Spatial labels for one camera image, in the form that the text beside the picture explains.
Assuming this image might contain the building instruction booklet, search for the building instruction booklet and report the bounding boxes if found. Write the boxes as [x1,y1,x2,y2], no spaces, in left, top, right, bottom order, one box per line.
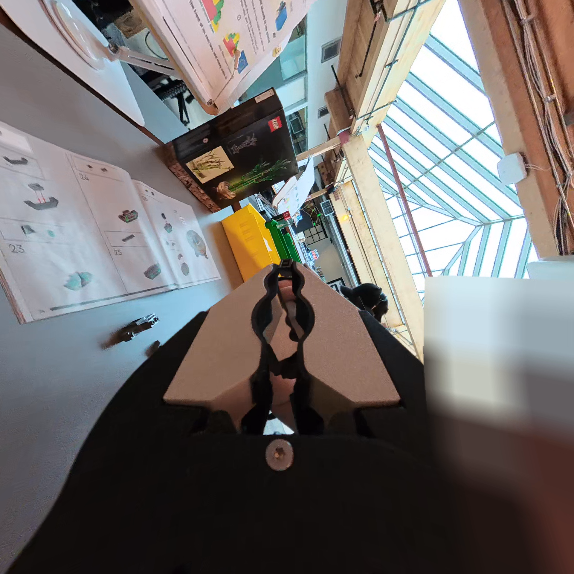
[0,121,222,324]

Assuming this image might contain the dark grey brick assembly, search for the dark grey brick assembly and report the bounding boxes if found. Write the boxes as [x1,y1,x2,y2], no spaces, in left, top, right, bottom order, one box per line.
[101,313,160,351]

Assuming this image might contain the white wall-mounted box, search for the white wall-mounted box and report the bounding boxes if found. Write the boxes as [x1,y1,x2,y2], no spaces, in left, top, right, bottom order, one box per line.
[497,152,528,186]

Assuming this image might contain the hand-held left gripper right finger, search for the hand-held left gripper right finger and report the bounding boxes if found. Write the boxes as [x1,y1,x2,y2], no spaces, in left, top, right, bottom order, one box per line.
[291,261,402,420]

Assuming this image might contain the yellow plastic bin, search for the yellow plastic bin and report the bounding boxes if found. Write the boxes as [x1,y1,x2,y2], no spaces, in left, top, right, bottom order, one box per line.
[221,204,281,282]

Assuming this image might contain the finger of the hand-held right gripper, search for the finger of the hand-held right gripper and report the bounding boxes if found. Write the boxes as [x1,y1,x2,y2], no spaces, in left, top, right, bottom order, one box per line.
[279,298,300,335]
[268,314,297,363]

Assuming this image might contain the black bamboo set box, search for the black bamboo set box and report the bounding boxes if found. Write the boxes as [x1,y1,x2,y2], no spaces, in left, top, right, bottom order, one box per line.
[164,87,300,213]

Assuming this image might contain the white document display stand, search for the white document display stand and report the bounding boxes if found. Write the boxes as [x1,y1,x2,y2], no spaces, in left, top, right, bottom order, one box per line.
[0,0,317,128]

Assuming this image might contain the grey desk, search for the grey desk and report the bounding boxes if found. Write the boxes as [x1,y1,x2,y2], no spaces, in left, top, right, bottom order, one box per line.
[0,20,245,570]

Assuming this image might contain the green plastic bin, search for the green plastic bin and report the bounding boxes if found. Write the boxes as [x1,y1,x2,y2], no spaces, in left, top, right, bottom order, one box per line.
[265,219,302,266]

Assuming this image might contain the person's right hand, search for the person's right hand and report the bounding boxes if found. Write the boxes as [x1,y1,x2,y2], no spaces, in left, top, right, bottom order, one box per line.
[270,376,298,432]

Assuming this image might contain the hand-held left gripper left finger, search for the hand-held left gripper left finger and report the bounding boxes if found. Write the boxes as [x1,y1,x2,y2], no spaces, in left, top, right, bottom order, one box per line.
[163,264,281,429]

